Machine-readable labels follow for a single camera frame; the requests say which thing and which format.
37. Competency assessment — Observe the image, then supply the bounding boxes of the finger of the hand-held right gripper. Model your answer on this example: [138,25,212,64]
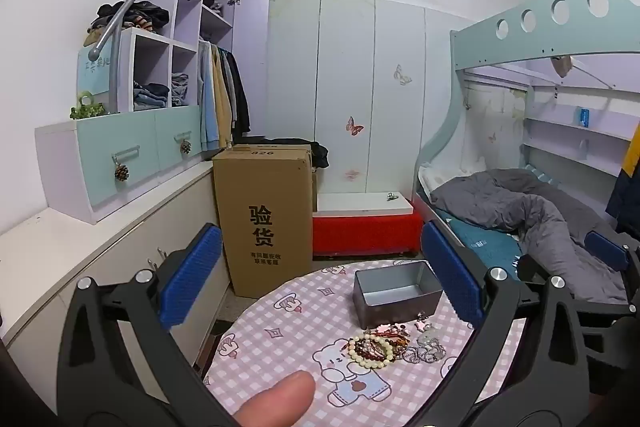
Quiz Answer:
[584,229,640,274]
[516,252,552,293]

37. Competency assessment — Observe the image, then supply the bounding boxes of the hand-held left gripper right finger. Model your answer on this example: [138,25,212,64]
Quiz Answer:
[400,221,593,427]

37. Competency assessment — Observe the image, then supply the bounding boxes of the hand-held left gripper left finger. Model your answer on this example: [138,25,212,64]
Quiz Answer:
[56,223,238,427]

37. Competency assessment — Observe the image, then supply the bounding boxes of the grey metal tin box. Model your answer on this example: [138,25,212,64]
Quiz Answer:
[353,260,445,331]

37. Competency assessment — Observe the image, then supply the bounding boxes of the silver chain necklace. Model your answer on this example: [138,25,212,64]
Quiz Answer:
[399,340,447,364]

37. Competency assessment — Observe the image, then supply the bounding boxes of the cream beaded bracelet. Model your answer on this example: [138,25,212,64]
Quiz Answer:
[347,331,397,366]

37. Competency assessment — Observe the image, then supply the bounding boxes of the person's left hand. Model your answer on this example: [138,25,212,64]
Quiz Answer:
[234,369,317,427]

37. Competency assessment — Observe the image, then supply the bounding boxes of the teal bedsheet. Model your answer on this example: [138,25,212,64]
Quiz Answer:
[446,216,524,282]

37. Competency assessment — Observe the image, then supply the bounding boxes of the grey duvet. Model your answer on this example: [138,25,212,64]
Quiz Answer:
[430,168,632,304]

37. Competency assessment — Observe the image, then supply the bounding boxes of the dark blue yellow jacket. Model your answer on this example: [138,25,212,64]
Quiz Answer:
[604,141,640,239]

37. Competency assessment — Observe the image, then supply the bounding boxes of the red storage bench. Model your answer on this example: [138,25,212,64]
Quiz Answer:
[312,199,424,259]

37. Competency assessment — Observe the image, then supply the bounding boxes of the tall cardboard box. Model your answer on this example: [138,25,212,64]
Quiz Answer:
[212,145,314,299]

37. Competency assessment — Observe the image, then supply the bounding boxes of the pink checkered tablecloth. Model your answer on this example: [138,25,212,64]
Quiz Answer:
[202,258,527,427]

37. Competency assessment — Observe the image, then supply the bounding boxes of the white board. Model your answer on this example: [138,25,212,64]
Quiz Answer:
[317,192,416,216]

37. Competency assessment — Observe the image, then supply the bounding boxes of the white low cabinet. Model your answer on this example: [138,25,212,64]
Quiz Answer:
[0,161,232,360]

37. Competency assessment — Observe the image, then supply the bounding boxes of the teal drawer cabinet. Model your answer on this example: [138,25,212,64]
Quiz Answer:
[34,106,215,224]

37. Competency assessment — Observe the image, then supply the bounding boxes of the black cloth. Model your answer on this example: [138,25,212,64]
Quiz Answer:
[264,137,330,169]

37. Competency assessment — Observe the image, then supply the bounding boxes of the light blue shirt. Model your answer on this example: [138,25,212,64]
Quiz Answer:
[199,43,222,153]

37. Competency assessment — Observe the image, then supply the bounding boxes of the yellow shirt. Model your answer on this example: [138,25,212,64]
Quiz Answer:
[212,46,234,148]

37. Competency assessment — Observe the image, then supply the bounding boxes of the folded blue jeans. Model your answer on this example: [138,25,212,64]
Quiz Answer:
[132,79,171,110]

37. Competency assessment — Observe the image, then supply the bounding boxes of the black jacket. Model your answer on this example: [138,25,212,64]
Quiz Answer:
[227,49,251,136]

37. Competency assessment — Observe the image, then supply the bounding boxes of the folded grey clothes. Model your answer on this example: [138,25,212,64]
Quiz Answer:
[171,72,190,106]

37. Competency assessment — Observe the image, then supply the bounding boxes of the green plant ornament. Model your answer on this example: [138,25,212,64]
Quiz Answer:
[69,90,106,120]

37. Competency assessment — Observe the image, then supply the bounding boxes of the teal bunk bed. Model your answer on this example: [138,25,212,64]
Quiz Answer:
[413,0,640,313]

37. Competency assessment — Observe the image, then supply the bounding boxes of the teal board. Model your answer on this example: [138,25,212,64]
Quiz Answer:
[76,41,119,108]

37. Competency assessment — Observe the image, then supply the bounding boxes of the white wardrobe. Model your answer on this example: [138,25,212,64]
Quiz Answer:
[264,0,475,208]

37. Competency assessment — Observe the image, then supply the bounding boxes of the purple white cubby shelf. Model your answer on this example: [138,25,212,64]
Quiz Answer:
[116,0,271,154]

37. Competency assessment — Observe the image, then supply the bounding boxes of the pile of dark clothes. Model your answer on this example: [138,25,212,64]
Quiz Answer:
[89,0,171,34]

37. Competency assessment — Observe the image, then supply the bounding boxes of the purple wall shelves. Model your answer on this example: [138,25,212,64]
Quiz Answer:
[520,77,640,178]

